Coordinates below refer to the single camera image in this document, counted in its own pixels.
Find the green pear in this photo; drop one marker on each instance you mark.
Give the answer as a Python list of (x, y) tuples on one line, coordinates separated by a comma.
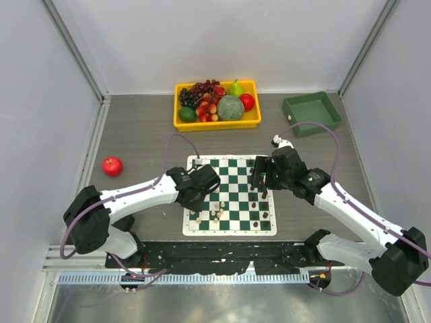
[(236, 89)]

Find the green white chess mat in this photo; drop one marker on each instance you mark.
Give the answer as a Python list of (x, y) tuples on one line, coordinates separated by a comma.
[(229, 211)]

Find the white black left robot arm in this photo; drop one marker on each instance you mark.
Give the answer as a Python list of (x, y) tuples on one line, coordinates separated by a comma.
[(92, 216)]

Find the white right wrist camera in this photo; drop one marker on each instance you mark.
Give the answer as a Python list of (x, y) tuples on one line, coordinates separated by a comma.
[(277, 142)]

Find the red apple on table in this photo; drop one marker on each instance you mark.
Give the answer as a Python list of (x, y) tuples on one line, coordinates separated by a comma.
[(112, 166)]

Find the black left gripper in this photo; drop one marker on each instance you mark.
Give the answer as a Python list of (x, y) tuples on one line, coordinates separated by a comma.
[(194, 206)]

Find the red cherries cluster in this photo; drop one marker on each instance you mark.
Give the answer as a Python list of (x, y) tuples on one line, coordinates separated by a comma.
[(207, 110)]

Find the green lime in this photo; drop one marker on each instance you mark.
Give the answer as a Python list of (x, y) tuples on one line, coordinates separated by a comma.
[(187, 114)]

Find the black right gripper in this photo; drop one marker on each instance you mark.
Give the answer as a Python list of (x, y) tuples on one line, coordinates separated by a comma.
[(262, 164)]

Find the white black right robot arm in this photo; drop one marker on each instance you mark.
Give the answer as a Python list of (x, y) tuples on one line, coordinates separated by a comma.
[(393, 256)]

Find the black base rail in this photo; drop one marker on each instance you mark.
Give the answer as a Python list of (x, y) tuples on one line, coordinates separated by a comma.
[(229, 258)]

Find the yellow plastic fruit tray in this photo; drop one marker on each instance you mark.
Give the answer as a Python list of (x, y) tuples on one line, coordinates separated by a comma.
[(250, 119)]

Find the green melon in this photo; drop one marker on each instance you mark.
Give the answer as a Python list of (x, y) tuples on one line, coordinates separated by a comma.
[(230, 108)]

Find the dark purple grape bunch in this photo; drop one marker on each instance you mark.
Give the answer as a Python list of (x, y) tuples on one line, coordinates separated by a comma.
[(192, 96)]

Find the green square box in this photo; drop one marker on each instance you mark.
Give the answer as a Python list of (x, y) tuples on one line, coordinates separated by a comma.
[(316, 107)]

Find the red apple in tray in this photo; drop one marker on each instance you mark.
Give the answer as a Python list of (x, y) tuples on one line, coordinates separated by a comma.
[(248, 102)]

